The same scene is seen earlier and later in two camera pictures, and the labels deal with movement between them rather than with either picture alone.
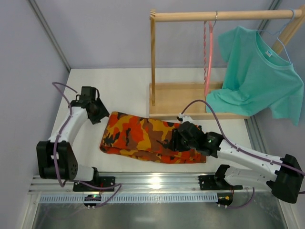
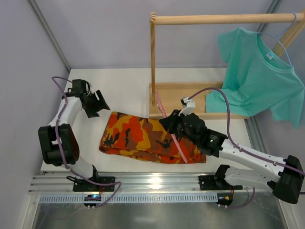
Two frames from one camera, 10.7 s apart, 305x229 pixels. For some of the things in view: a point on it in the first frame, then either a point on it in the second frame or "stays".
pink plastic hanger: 208,76 to 170,129
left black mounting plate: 100,181 stays
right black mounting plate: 215,182 stays
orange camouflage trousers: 140,138 stays
